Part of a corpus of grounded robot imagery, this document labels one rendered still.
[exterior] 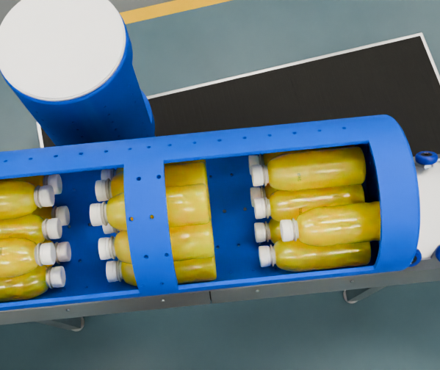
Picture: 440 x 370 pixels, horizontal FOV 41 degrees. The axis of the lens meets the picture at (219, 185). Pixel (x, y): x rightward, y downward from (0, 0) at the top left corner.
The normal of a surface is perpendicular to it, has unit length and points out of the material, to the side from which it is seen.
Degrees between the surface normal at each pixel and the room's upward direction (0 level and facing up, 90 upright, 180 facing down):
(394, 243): 51
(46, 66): 0
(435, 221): 0
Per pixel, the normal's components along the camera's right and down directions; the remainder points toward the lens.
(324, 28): -0.02, -0.30
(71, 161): -0.04, -0.77
